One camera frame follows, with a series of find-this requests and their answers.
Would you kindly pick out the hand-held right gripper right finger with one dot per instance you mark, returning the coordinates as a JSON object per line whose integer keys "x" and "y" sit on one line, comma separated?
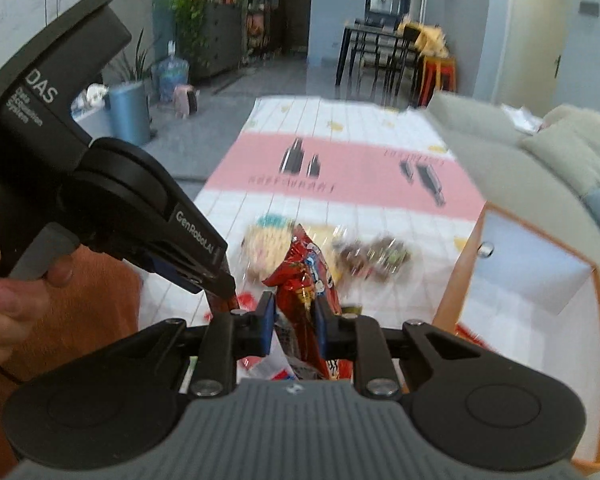
{"x": 322, "y": 332}

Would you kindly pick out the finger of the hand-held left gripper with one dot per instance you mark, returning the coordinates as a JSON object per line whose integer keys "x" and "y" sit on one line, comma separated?
{"x": 195, "y": 225}
{"x": 175, "y": 270}

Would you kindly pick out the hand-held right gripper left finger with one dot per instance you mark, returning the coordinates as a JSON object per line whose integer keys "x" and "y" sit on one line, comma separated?
{"x": 266, "y": 327}

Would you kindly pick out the clear red snack packet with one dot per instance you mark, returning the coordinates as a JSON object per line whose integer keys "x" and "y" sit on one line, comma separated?
{"x": 260, "y": 367}

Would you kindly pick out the orange cardboard box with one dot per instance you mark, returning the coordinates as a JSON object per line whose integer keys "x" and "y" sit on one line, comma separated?
{"x": 530, "y": 305}

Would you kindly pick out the person's left hand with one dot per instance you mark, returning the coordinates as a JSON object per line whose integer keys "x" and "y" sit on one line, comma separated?
{"x": 15, "y": 300}

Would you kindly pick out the white bin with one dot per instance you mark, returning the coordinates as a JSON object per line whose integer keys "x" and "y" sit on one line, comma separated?
{"x": 92, "y": 110}

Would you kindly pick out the yellow blue snack packet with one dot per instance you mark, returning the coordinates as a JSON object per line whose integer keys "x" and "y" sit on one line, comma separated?
{"x": 270, "y": 240}

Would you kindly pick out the blue trash can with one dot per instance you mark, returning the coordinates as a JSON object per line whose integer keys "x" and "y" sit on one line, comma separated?
{"x": 129, "y": 112}

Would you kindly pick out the green brown snack packet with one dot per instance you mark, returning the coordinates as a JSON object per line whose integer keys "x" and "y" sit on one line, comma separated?
{"x": 375, "y": 256}

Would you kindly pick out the potted plant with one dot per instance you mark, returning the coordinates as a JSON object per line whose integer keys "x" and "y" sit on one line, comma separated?
{"x": 137, "y": 62}

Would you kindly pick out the pink stool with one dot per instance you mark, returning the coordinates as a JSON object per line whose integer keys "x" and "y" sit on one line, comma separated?
{"x": 186, "y": 101}

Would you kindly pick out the blue water jug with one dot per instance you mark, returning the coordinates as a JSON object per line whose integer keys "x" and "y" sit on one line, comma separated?
{"x": 170, "y": 72}

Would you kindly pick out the red wrapped snack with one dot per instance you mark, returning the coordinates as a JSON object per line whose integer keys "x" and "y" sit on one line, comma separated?
{"x": 469, "y": 334}

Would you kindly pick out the pink white printed mat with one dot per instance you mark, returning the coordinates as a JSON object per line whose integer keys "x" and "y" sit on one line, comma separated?
{"x": 355, "y": 180}

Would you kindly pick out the leafy green plant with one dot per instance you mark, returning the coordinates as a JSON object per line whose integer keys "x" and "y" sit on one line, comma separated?
{"x": 192, "y": 5}

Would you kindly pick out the dark grey cabinet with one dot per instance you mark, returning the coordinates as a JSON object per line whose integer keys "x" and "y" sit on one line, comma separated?
{"x": 222, "y": 40}

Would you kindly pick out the dark wooden door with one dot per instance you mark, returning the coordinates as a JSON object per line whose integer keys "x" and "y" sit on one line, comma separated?
{"x": 296, "y": 12}

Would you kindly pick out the beige sofa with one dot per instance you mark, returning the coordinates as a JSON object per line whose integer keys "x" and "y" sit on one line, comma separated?
{"x": 480, "y": 130}

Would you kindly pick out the black dining chair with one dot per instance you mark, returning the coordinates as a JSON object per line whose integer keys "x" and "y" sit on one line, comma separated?
{"x": 397, "y": 60}

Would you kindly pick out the black dining table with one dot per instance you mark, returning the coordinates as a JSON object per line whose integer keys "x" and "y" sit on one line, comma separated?
{"x": 375, "y": 35}

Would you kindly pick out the orange red stool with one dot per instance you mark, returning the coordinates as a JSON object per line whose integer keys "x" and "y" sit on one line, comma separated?
{"x": 437, "y": 77}

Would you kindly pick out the white papers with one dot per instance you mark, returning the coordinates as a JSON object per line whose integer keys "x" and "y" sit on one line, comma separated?
{"x": 522, "y": 117}

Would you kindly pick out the yellow cloth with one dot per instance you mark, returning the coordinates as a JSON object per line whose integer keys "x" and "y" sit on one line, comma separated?
{"x": 427, "y": 35}

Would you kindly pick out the beige pillow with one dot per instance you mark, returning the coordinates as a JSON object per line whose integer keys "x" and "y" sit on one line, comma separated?
{"x": 575, "y": 155}

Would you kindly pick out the grey light switch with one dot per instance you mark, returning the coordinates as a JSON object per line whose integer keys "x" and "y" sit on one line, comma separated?
{"x": 589, "y": 8}

